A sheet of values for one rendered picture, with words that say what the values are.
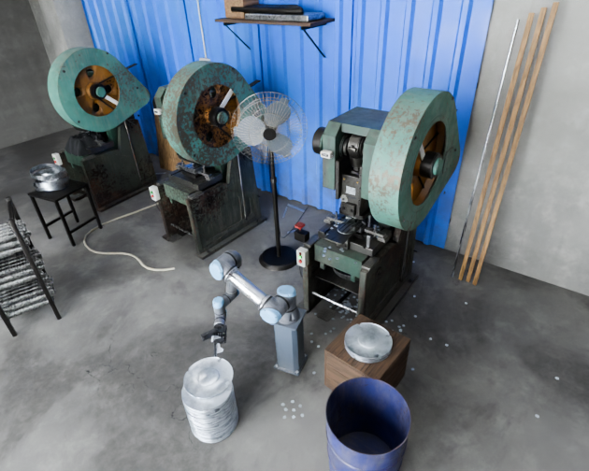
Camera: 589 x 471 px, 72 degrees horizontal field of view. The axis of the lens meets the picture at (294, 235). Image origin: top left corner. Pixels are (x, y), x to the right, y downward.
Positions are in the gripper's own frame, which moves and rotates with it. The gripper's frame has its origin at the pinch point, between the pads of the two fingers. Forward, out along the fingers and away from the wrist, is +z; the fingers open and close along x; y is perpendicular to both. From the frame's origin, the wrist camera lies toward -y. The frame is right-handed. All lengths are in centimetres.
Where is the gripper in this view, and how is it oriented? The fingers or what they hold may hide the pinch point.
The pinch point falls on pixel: (212, 350)
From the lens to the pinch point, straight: 273.7
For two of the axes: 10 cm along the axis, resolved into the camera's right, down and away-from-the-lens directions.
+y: 10.0, -0.5, 0.4
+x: 0.2, 8.3, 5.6
